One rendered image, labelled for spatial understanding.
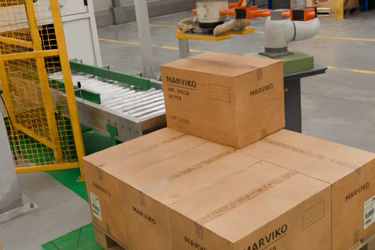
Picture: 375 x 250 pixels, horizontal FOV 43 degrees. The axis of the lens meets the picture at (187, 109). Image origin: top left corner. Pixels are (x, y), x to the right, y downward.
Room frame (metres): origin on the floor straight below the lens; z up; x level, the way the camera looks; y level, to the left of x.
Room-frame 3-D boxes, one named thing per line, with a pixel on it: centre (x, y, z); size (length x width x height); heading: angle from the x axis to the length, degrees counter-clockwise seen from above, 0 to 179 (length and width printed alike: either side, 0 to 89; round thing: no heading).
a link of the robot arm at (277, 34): (3.21, -0.66, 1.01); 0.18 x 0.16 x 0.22; 103
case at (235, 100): (2.67, -0.21, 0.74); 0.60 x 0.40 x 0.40; 41
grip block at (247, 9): (2.47, -0.35, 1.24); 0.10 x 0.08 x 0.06; 130
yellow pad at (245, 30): (2.73, -0.27, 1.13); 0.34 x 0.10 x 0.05; 40
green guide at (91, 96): (4.02, 1.16, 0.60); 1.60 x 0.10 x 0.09; 37
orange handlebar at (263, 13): (2.59, -0.41, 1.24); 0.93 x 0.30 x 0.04; 40
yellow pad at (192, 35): (2.60, -0.12, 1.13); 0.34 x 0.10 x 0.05; 40
